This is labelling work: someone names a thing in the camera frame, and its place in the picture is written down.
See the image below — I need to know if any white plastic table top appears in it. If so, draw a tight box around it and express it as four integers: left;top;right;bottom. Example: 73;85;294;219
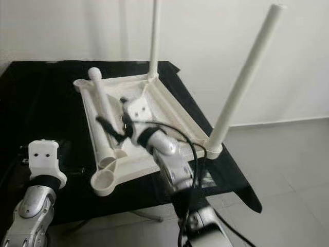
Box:
73;72;224;197

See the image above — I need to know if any black tablecloth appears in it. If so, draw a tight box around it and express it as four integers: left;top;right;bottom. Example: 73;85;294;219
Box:
0;61;263;242

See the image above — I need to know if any clear plastic bag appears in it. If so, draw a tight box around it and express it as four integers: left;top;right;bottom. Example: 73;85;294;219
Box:
198;167;219;190

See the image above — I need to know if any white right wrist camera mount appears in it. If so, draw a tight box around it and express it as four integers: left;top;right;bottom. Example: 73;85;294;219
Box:
126;97;165;150

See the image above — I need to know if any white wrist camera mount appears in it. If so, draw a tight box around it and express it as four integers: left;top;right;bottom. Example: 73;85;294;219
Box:
28;139;67;190
126;97;165;150

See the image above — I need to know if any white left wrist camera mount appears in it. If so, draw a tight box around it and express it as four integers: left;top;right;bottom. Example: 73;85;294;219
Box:
28;139;67;190

